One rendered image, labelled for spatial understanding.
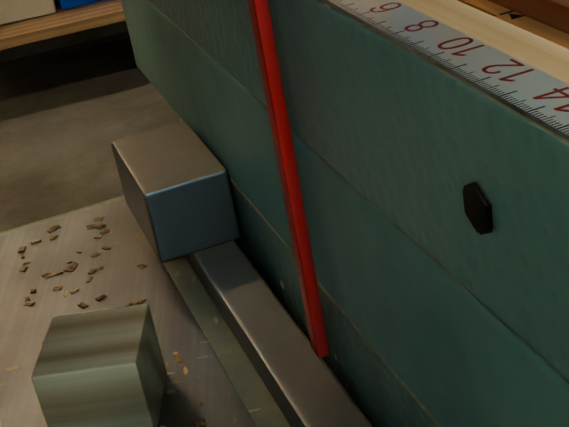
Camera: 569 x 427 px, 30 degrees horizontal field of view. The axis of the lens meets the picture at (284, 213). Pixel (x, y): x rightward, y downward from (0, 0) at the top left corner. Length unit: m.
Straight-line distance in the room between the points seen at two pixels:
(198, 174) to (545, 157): 0.28
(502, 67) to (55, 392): 0.22
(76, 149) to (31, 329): 2.39
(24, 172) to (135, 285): 2.32
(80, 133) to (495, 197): 2.75
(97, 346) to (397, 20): 0.18
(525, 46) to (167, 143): 0.27
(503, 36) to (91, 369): 0.19
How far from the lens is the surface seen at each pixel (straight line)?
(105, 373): 0.38
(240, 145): 0.43
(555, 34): 0.29
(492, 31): 0.27
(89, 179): 2.65
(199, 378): 0.42
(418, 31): 0.25
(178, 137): 0.50
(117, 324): 0.40
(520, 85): 0.22
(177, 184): 0.45
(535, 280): 0.22
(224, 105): 0.44
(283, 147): 0.34
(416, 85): 0.24
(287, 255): 0.41
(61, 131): 3.00
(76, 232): 0.55
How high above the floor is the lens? 1.04
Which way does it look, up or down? 27 degrees down
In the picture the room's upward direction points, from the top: 11 degrees counter-clockwise
